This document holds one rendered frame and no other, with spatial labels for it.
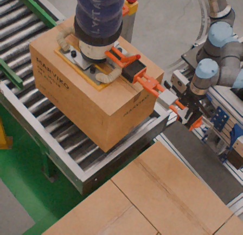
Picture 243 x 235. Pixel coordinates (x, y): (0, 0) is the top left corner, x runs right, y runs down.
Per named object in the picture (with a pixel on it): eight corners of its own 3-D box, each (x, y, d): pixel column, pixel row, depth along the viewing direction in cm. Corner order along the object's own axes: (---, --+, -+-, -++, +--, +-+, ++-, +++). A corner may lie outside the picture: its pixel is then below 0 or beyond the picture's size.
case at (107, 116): (35, 87, 252) (28, 43, 219) (84, 53, 270) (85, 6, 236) (105, 152, 233) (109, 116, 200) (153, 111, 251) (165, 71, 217)
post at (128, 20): (111, 94, 338) (122, 0, 254) (117, 90, 341) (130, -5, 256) (116, 99, 335) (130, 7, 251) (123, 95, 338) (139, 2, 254)
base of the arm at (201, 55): (210, 44, 236) (215, 32, 228) (229, 62, 230) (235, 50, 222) (190, 56, 230) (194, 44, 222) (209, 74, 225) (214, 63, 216)
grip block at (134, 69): (120, 74, 201) (120, 66, 196) (134, 64, 205) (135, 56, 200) (132, 85, 198) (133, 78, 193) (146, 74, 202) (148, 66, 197)
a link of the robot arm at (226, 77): (247, 58, 164) (219, 54, 164) (249, 81, 158) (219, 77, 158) (241, 71, 171) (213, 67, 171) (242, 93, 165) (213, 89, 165)
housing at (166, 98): (155, 101, 194) (157, 96, 191) (165, 93, 197) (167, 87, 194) (167, 111, 192) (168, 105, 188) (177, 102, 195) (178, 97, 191)
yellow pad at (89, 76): (53, 51, 217) (52, 45, 213) (68, 41, 222) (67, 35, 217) (98, 92, 206) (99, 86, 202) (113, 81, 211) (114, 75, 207)
